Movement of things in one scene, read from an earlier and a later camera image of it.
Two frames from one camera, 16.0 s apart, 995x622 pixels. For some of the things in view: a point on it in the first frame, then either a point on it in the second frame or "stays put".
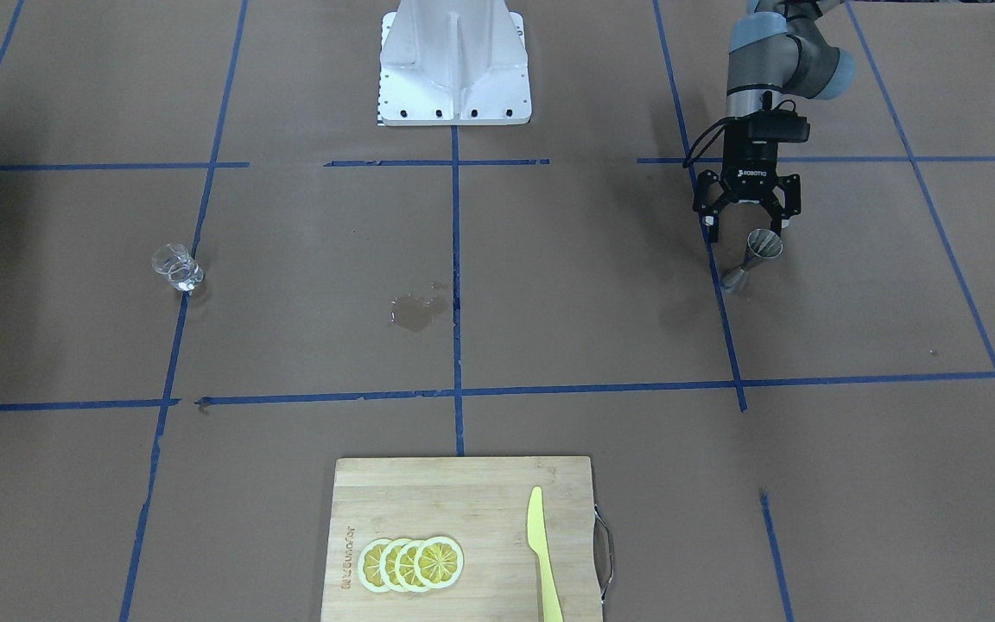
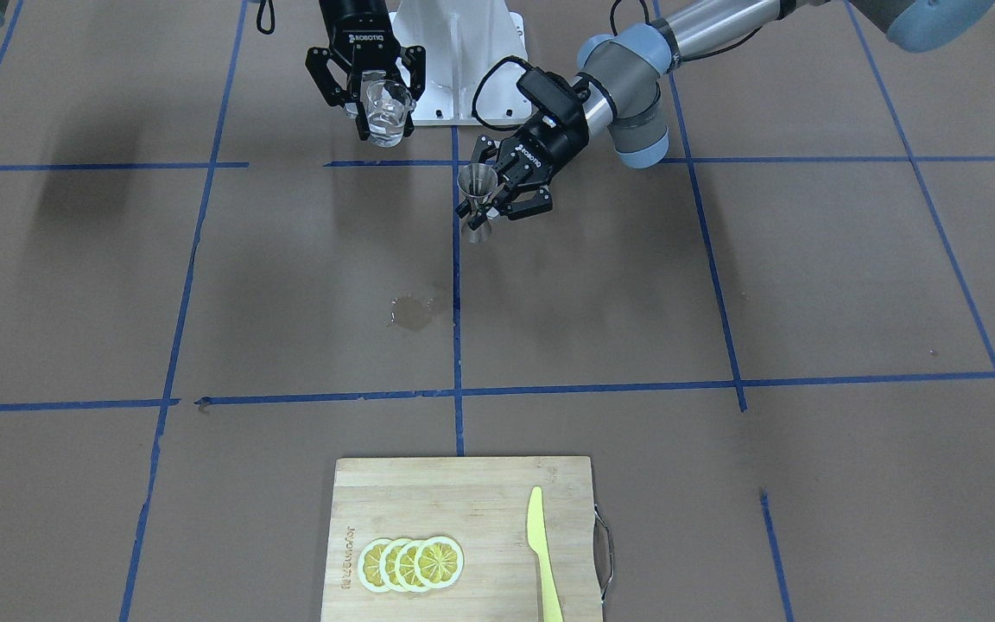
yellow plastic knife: [536, 539] stays put
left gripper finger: [711, 193] to [484, 146]
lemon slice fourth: [439, 562] stays put
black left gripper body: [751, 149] to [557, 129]
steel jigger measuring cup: [762, 244] to [478, 181]
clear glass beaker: [175, 261] to [387, 104]
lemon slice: [370, 565] stays put
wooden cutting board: [483, 504] stays put
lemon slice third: [405, 568] stays put
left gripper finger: [784, 201] to [511, 205]
